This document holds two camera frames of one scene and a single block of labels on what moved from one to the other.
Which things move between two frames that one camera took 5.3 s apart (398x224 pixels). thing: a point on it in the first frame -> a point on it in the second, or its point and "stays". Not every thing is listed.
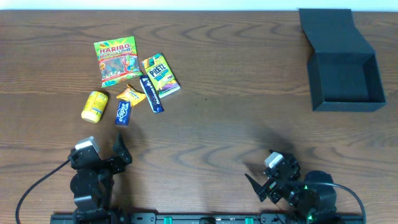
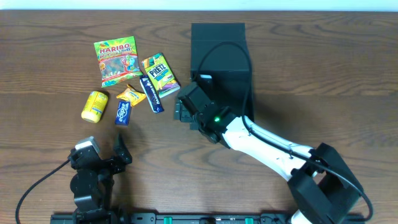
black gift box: x=343 y=71 -> x=220 y=50
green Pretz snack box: x=161 y=74 stays
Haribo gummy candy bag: x=119 y=60 stays
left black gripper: x=109 y=163 stays
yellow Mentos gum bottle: x=94 y=107 stays
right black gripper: x=268 y=186 -> x=181 y=111
